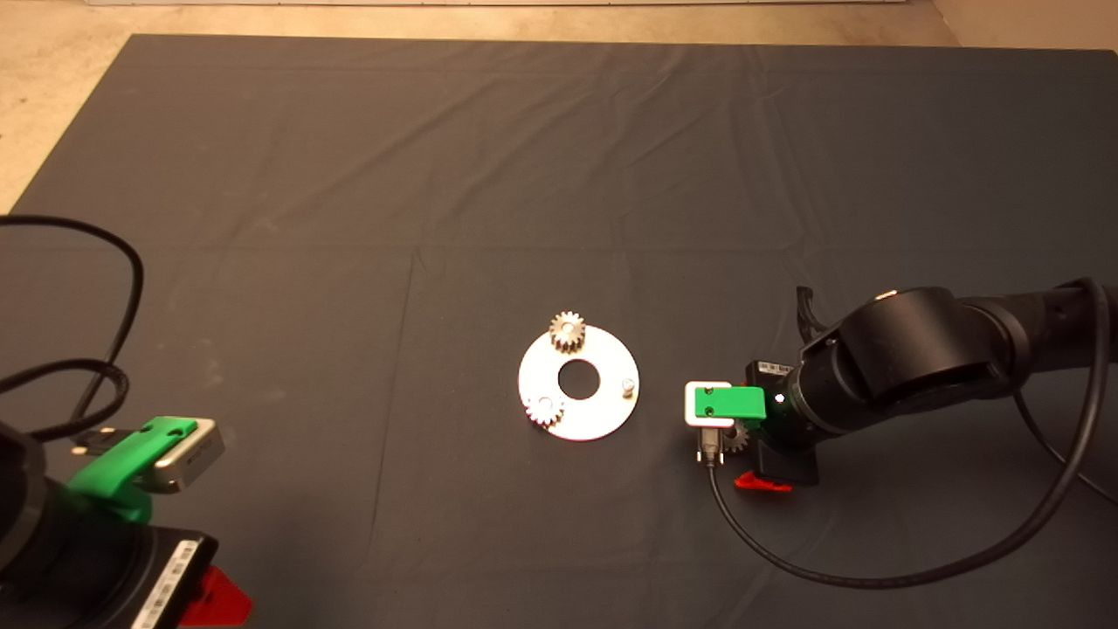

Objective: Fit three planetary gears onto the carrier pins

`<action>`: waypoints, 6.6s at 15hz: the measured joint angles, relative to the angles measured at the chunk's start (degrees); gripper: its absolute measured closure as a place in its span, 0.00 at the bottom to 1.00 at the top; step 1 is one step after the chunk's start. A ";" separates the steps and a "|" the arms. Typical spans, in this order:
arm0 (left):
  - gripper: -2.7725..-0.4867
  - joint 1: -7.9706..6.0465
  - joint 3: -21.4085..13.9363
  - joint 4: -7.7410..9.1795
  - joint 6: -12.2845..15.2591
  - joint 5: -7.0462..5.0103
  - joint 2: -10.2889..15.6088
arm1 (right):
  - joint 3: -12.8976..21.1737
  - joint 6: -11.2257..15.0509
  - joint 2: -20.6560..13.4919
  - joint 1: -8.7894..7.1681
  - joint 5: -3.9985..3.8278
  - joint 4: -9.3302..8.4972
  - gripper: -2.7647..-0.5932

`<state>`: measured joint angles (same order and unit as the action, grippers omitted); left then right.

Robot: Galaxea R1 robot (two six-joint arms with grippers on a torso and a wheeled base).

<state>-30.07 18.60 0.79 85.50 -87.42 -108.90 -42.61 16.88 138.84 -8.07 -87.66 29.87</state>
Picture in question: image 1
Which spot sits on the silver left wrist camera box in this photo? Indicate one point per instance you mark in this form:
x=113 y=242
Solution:
x=192 y=459

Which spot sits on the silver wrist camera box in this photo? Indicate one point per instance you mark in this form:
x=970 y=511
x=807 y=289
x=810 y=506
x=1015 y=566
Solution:
x=689 y=406
x=192 y=459

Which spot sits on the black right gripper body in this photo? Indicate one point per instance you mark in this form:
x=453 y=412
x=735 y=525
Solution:
x=786 y=419

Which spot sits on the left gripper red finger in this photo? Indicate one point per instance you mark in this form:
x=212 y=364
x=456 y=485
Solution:
x=223 y=607

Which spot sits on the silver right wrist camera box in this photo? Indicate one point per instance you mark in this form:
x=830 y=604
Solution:
x=689 y=406

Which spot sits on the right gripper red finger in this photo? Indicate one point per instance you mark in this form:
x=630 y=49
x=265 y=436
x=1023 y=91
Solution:
x=764 y=481

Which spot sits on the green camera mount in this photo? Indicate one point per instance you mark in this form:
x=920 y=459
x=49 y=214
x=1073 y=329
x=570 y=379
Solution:
x=118 y=467
x=734 y=404

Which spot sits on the green left camera mount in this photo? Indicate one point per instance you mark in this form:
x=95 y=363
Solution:
x=118 y=467

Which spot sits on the steel planetary gear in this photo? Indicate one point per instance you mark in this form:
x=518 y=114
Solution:
x=738 y=437
x=568 y=332
x=543 y=411

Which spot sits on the green right camera mount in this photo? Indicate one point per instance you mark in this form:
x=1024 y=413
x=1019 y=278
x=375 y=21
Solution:
x=734 y=404

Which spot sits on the round metal carrier plate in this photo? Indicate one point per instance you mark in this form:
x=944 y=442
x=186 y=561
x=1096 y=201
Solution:
x=603 y=411

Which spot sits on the dark grey table cloth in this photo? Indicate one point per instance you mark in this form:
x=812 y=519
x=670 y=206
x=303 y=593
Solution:
x=611 y=175

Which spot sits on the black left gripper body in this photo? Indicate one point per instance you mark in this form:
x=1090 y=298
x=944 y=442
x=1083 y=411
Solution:
x=113 y=577

